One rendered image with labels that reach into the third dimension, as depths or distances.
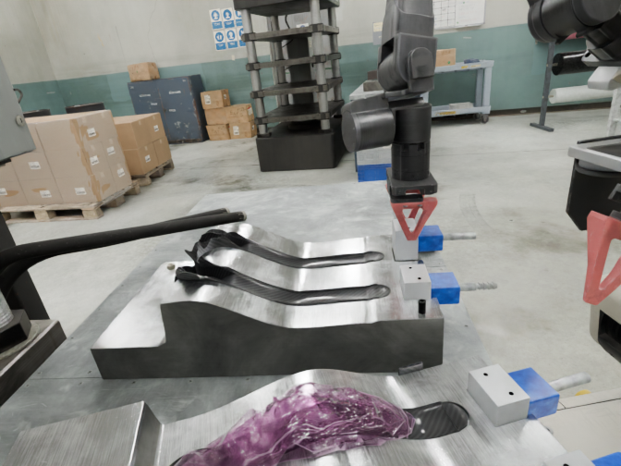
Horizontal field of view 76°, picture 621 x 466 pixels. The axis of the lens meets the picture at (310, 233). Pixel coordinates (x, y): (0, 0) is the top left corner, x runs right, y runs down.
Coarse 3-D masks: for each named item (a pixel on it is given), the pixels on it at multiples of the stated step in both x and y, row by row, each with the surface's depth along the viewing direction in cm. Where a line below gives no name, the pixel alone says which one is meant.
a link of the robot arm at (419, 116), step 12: (396, 108) 54; (408, 108) 55; (420, 108) 54; (396, 120) 56; (408, 120) 55; (420, 120) 55; (396, 132) 57; (408, 132) 56; (420, 132) 56; (408, 144) 57
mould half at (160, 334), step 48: (288, 240) 76; (336, 240) 75; (384, 240) 72; (144, 288) 72; (192, 288) 55; (288, 288) 61; (144, 336) 59; (192, 336) 55; (240, 336) 54; (288, 336) 54; (336, 336) 53; (384, 336) 52; (432, 336) 52
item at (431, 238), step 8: (392, 224) 67; (408, 224) 65; (392, 232) 68; (400, 232) 63; (424, 232) 64; (432, 232) 64; (440, 232) 64; (464, 232) 65; (472, 232) 64; (400, 240) 63; (408, 240) 63; (416, 240) 63; (424, 240) 63; (432, 240) 63; (440, 240) 63; (400, 248) 64; (408, 248) 64; (416, 248) 64; (424, 248) 64; (432, 248) 64; (440, 248) 64; (400, 256) 64; (408, 256) 64; (416, 256) 64
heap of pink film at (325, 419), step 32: (320, 384) 40; (256, 416) 37; (288, 416) 36; (320, 416) 35; (352, 416) 36; (384, 416) 38; (224, 448) 35; (256, 448) 35; (288, 448) 35; (320, 448) 34
